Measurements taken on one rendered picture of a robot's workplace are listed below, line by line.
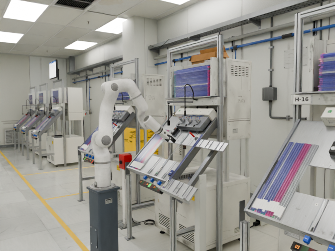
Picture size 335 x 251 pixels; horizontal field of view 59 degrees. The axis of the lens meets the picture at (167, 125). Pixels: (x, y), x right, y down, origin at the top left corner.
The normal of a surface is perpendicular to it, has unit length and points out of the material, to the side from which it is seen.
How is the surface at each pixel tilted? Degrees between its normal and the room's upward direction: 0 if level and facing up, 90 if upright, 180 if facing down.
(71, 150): 90
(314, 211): 44
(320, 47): 90
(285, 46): 90
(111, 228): 90
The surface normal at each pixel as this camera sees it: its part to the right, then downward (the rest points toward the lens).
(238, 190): 0.57, 0.05
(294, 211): -0.58, -0.68
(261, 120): -0.82, 0.04
